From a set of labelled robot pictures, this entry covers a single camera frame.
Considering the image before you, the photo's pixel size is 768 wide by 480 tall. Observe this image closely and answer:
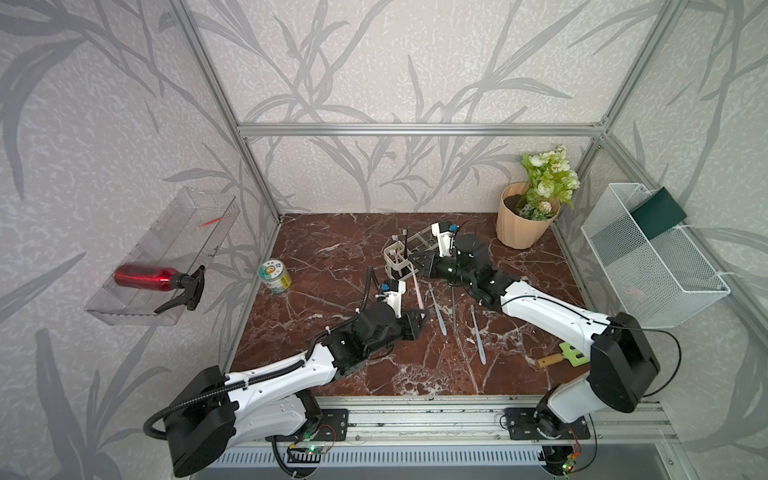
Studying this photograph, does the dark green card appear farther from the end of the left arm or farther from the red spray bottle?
the red spray bottle

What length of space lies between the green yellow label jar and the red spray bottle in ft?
1.23

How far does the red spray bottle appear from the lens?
1.80 ft

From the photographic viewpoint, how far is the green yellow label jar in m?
0.95
